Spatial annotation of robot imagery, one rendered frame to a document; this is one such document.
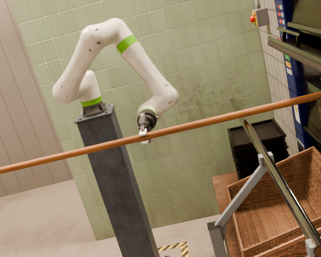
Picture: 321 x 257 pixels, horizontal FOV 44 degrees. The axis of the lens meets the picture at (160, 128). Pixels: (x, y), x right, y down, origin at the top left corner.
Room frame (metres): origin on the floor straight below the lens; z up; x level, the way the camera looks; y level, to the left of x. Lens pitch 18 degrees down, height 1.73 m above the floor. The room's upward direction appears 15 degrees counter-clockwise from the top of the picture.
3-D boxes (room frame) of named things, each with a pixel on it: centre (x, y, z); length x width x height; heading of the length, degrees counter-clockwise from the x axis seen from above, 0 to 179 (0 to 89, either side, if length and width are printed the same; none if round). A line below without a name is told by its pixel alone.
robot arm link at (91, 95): (2.27, 0.35, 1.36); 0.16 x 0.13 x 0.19; 141
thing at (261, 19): (2.44, -0.76, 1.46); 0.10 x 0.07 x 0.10; 174
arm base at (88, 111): (2.34, 0.34, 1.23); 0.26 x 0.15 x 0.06; 177
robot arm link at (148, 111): (1.84, 0.05, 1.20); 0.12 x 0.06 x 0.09; 84
